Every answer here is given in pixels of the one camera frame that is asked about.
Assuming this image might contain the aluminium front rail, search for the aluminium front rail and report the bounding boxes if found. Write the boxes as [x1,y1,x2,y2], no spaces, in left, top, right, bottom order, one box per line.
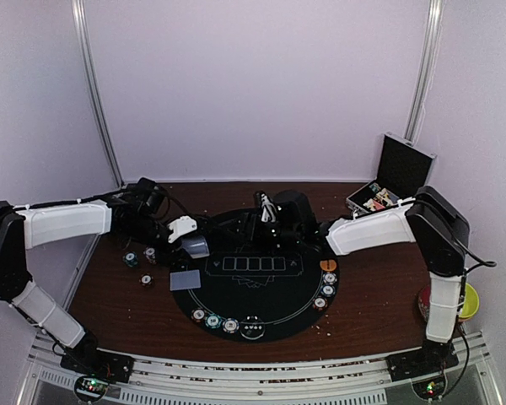
[13,332,506,404]

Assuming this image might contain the green 50 poker chip stack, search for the green 50 poker chip stack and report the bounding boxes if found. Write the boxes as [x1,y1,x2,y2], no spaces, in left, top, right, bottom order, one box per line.
[122,251,138,267]

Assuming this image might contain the aluminium left corner post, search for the aluminium left corner post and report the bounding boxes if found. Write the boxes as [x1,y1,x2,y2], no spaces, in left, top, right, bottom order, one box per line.
[71,0,124,187]

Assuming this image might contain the black round poker mat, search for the black round poker mat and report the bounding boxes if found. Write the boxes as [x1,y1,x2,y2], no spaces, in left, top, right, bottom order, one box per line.
[173,229,337,343]

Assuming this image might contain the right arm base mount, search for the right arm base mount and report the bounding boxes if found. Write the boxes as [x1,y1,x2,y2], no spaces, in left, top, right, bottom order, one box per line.
[385,348,459,381]

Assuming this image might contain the red patterned bowl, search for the red patterned bowl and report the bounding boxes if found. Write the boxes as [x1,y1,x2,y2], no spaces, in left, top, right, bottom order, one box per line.
[417,284,431,321]

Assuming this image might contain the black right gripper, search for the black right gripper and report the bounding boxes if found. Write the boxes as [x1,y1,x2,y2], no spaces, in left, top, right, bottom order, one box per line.
[222,213,300,253]

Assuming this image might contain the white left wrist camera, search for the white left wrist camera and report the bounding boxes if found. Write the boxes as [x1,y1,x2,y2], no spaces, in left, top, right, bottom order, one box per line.
[166,215,197,244]

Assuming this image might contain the red poker chip stack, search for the red poker chip stack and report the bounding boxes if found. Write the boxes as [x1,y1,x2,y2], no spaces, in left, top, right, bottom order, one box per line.
[139,274,153,287]

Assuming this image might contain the orange round dealer button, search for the orange round dealer button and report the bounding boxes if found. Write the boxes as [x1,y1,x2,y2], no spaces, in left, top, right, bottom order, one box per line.
[320,259,337,273]

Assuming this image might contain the yellow-green plastic bowl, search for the yellow-green plastic bowl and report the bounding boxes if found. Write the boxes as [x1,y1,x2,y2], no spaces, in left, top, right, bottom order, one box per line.
[460,283,480,321]

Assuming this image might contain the blue-backed playing card deck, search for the blue-backed playing card deck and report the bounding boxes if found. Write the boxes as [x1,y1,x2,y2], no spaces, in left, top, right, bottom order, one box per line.
[181,235,210,259]

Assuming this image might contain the aluminium corner post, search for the aluminium corner post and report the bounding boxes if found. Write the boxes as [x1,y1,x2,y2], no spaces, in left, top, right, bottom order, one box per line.
[404,0,444,144]
[71,0,124,187]

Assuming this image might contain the aluminium right corner post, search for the aluminium right corner post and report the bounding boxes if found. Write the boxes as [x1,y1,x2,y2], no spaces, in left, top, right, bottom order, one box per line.
[404,0,444,144]

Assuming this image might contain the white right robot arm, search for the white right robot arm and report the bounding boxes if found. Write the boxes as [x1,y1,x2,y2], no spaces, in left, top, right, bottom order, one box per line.
[241,186,470,373]

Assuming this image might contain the red-white poker chip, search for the red-white poker chip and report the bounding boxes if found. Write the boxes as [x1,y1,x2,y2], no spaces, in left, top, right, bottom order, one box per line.
[313,297,328,311]
[191,308,207,322]

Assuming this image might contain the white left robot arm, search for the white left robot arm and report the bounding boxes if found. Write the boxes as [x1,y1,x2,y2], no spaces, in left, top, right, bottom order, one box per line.
[0,178,196,375]

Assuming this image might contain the aluminium poker chip case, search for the aluminium poker chip case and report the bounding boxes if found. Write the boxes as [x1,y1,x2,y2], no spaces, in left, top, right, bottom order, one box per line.
[346,132,436,214]

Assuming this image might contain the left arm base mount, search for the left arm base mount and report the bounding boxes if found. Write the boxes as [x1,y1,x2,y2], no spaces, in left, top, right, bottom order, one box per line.
[60,350,134,383]

